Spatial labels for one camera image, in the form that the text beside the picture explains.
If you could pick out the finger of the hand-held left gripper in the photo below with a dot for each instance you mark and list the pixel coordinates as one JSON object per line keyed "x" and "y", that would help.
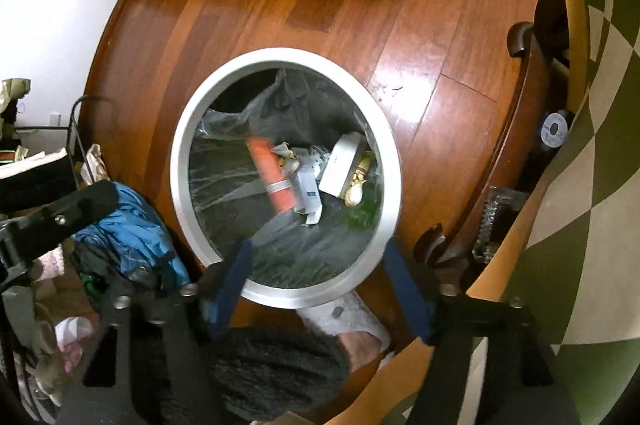
{"x": 75, "y": 205}

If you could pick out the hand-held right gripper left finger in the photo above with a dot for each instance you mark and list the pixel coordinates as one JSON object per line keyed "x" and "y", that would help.
{"x": 232, "y": 275}

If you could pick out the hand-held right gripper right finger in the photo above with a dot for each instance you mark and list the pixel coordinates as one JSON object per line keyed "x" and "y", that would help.
{"x": 405, "y": 285}

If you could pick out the grey plastic bin liner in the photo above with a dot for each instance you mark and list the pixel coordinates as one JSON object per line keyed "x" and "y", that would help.
{"x": 225, "y": 205}

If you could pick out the dark green wrapper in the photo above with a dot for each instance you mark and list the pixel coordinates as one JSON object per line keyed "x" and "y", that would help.
{"x": 360, "y": 212}

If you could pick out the yellow wrapper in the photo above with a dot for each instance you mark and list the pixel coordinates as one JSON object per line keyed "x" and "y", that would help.
{"x": 357, "y": 192}

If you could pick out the red drink can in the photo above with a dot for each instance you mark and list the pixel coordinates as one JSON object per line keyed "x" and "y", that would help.
{"x": 272, "y": 175}

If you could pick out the tall white box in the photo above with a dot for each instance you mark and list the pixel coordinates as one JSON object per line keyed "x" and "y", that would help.
{"x": 307, "y": 190}

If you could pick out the wide white box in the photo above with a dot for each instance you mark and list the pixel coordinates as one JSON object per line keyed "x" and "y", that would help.
{"x": 340, "y": 165}

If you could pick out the white round trash bin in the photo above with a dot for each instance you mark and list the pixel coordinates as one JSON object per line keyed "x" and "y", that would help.
{"x": 280, "y": 55}

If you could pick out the blue jacket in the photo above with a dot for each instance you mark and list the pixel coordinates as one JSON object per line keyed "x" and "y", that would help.
{"x": 130, "y": 230}

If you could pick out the white fuzzy slipper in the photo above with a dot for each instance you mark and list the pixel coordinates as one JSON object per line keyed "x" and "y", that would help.
{"x": 350, "y": 315}

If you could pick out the pile of clothes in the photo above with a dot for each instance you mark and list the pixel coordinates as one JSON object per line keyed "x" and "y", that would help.
{"x": 70, "y": 335}

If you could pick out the round white blue disc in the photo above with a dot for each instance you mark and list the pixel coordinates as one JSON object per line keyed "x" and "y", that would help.
{"x": 554, "y": 129}

